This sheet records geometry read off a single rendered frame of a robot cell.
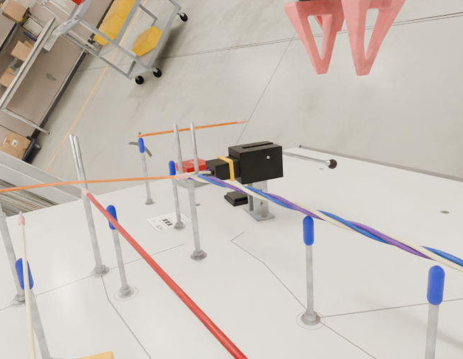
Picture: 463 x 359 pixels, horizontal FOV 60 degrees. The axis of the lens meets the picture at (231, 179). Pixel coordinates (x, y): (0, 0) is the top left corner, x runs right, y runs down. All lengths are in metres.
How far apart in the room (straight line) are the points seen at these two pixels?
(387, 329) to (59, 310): 0.27
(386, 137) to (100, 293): 1.67
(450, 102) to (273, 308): 1.64
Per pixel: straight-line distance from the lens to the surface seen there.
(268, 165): 0.49
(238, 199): 0.55
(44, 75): 8.58
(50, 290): 0.43
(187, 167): 0.65
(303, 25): 0.44
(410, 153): 1.84
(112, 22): 4.41
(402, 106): 2.00
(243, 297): 0.36
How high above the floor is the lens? 1.43
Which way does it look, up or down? 35 degrees down
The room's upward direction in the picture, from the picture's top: 58 degrees counter-clockwise
